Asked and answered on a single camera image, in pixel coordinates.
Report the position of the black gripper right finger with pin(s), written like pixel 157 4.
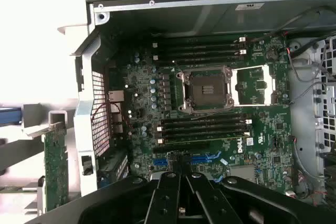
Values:
pixel 225 208

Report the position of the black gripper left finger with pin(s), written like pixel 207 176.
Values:
pixel 162 203

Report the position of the silver chipset heatsink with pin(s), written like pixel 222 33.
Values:
pixel 241 172

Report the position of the green motherboard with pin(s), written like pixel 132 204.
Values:
pixel 147 82

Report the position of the CPU socket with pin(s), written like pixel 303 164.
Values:
pixel 207 87

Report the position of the metal socket cover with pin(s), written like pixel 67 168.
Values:
pixel 267 85

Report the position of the silver disk bay cage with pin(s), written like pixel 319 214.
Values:
pixel 325 108

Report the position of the grey parts rack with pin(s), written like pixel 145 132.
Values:
pixel 32 115

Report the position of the open PC case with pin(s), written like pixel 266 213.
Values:
pixel 183 1

